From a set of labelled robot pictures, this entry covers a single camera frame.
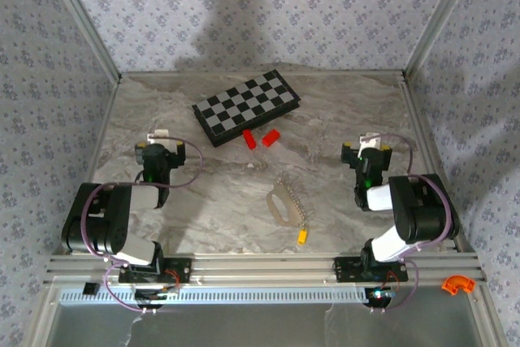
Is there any beige plastic keyring holder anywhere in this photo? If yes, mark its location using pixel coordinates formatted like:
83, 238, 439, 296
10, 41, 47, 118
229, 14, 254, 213
266, 184, 304, 228

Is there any black and grey chessboard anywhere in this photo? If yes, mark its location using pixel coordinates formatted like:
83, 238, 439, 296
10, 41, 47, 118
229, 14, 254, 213
191, 69, 301, 149

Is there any small circuit board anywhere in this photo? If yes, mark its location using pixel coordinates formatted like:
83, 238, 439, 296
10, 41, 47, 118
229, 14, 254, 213
135, 288, 180, 310
367, 286, 398, 308

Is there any grey metal sheet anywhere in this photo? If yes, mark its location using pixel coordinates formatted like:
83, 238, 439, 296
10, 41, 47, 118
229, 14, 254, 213
44, 304, 495, 347

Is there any aluminium table edge rail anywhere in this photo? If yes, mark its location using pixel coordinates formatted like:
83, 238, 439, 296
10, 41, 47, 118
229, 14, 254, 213
60, 74, 124, 257
120, 70, 407, 79
400, 72, 479, 257

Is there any aluminium frame post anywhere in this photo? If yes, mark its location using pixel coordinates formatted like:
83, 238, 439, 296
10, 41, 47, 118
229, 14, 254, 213
404, 0, 484, 76
38, 0, 124, 80

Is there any long aluminium base rail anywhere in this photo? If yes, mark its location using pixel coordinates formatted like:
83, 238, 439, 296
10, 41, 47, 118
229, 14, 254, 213
44, 252, 487, 288

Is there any grey slotted cable duct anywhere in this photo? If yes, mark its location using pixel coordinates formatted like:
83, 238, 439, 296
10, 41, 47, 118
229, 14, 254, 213
59, 285, 369, 306

